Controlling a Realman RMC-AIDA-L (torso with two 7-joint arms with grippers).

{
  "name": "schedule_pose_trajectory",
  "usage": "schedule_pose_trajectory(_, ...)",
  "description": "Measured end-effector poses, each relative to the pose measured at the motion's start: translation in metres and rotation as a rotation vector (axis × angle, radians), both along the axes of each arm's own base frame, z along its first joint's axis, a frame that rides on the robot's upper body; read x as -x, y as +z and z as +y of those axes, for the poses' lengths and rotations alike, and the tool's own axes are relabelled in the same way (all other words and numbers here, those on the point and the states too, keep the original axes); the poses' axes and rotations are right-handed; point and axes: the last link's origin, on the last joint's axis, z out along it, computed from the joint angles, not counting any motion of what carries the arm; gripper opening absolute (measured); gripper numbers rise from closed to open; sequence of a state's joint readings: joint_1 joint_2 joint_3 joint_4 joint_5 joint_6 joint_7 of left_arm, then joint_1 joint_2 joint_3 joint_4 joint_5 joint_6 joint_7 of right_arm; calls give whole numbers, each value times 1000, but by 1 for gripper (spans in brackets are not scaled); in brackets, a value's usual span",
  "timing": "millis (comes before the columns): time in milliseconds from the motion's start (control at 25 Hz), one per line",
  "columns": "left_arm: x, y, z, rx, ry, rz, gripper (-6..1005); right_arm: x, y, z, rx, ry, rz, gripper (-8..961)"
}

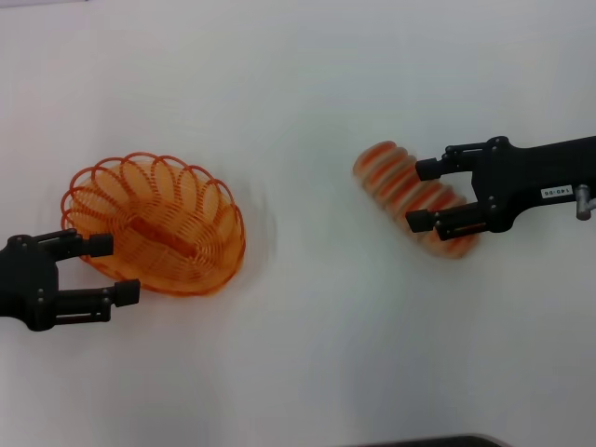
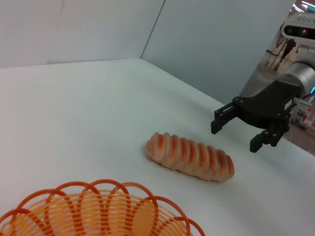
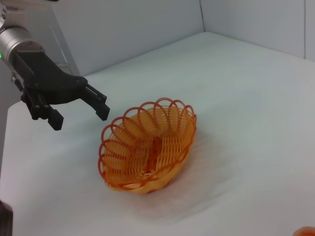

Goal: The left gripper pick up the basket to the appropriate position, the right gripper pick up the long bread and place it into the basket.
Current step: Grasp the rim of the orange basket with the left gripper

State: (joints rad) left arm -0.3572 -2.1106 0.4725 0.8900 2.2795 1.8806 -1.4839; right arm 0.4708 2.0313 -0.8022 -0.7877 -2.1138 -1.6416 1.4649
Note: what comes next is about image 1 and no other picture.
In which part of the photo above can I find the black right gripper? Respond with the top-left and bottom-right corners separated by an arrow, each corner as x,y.
404,134 -> 596,243

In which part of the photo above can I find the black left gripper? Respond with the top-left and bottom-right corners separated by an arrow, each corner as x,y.
0,229 -> 142,332

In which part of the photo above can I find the orange striped bread loaf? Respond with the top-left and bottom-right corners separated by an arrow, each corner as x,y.
351,139 -> 481,261

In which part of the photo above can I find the orange woven wire basket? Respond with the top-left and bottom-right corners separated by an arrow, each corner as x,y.
60,151 -> 247,297

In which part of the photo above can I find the silver metal knob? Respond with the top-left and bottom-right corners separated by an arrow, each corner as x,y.
576,183 -> 596,221

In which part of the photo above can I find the dark robot torso edge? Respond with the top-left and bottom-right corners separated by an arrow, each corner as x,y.
358,433 -> 507,447

